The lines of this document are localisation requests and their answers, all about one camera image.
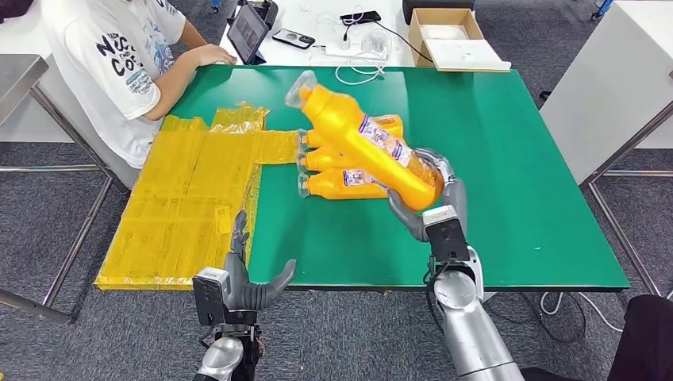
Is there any black smartphone round camera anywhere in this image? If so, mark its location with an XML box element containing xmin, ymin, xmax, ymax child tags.
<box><xmin>271</xmin><ymin>28</ymin><xmax>317</xmax><ymax>51</ymax></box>

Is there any black floor cable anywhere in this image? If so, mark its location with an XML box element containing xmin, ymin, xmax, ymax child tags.
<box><xmin>494</xmin><ymin>291</ymin><xmax>587</xmax><ymax>344</ymax></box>

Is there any white floor cable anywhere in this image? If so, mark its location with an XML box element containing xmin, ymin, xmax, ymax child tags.
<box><xmin>540</xmin><ymin>291</ymin><xmax>625</xmax><ymax>333</ymax></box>

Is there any person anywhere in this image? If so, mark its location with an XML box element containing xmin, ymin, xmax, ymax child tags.
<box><xmin>39</xmin><ymin>0</ymin><xmax>239</xmax><ymax>171</ymax></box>

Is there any blue cart frame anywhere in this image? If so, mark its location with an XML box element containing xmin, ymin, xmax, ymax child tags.
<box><xmin>588</xmin><ymin>0</ymin><xmax>613</xmax><ymax>22</ymax></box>

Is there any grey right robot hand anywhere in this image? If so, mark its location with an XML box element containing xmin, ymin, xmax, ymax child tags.
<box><xmin>387</xmin><ymin>148</ymin><xmax>469</xmax><ymax>244</ymax></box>

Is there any white flat lid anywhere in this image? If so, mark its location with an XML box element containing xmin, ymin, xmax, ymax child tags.
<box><xmin>432</xmin><ymin>38</ymin><xmax>512</xmax><ymax>72</ymax></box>

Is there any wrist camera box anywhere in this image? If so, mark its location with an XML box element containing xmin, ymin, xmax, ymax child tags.
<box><xmin>423</xmin><ymin>206</ymin><xmax>471</xmax><ymax>264</ymax></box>
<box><xmin>191</xmin><ymin>267</ymin><xmax>233</xmax><ymax>327</ymax></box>

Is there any dark bag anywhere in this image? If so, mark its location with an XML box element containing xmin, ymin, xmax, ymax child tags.
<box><xmin>0</xmin><ymin>0</ymin><xmax>37</xmax><ymax>23</ymax></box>

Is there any white workbench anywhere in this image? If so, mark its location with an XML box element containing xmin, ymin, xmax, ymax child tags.
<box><xmin>538</xmin><ymin>0</ymin><xmax>673</xmax><ymax>297</ymax></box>
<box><xmin>0</xmin><ymin>23</ymin><xmax>140</xmax><ymax>326</ymax></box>

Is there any white foam insert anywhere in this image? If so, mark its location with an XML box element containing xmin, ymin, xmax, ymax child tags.
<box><xmin>418</xmin><ymin>25</ymin><xmax>469</xmax><ymax>41</ymax></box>

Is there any black chair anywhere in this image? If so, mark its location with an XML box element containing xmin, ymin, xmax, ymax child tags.
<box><xmin>517</xmin><ymin>293</ymin><xmax>673</xmax><ymax>381</ymax></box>

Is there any black device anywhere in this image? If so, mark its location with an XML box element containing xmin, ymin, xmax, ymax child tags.
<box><xmin>237</xmin><ymin>0</ymin><xmax>279</xmax><ymax>30</ymax></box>

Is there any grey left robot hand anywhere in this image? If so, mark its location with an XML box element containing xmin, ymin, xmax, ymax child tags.
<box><xmin>225</xmin><ymin>210</ymin><xmax>298</xmax><ymax>312</ymax></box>

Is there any cardboard box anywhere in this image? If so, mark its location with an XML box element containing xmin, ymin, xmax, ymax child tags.
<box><xmin>407</xmin><ymin>7</ymin><xmax>512</xmax><ymax>73</ymax></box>

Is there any person's right hand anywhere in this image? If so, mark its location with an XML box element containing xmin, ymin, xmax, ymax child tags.
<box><xmin>191</xmin><ymin>43</ymin><xmax>239</xmax><ymax>68</ymax></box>

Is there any black tablet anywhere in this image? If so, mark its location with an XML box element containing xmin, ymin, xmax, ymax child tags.
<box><xmin>227</xmin><ymin>4</ymin><xmax>270</xmax><ymax>66</ymax></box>

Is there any orange detergent bottle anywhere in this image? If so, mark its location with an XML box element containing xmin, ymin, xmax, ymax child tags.
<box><xmin>297</xmin><ymin>114</ymin><xmax>405</xmax><ymax>149</ymax></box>
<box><xmin>297</xmin><ymin>167</ymin><xmax>390</xmax><ymax>201</ymax></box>
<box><xmin>284</xmin><ymin>69</ymin><xmax>446</xmax><ymax>213</ymax></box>
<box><xmin>297</xmin><ymin>147</ymin><xmax>348</xmax><ymax>174</ymax></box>

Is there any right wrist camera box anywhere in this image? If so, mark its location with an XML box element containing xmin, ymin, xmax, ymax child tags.
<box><xmin>423</xmin><ymin>206</ymin><xmax>471</xmax><ymax>264</ymax></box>

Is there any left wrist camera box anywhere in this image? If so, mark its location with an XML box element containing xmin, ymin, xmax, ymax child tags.
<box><xmin>191</xmin><ymin>267</ymin><xmax>233</xmax><ymax>327</ymax></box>

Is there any white power adapter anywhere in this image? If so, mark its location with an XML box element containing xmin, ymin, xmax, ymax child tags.
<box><xmin>363</xmin><ymin>29</ymin><xmax>394</xmax><ymax>54</ymax></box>

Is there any white power strip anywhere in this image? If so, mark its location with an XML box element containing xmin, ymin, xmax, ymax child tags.
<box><xmin>323</xmin><ymin>40</ymin><xmax>389</xmax><ymax>60</ymax></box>

